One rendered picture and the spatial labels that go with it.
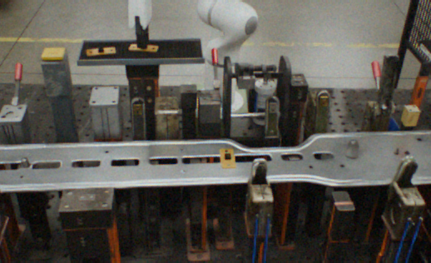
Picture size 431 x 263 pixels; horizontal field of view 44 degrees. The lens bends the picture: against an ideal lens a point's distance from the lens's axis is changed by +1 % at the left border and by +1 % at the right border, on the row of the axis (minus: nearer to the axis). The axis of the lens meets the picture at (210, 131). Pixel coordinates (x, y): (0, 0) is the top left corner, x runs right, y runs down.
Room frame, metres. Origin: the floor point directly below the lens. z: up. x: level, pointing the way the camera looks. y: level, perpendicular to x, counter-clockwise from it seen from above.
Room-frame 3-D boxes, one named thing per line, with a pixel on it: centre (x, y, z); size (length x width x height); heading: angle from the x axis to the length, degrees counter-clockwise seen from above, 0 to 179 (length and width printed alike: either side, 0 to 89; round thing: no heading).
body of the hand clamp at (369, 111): (1.33, -0.50, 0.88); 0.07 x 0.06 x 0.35; 5
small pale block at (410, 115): (1.30, -0.58, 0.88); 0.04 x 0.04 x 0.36; 5
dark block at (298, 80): (1.36, -0.25, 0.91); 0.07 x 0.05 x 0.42; 5
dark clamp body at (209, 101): (1.32, 0.00, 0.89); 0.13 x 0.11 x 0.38; 5
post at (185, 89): (1.33, 0.07, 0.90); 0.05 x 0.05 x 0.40; 5
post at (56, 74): (1.42, 0.47, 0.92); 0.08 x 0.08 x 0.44; 5
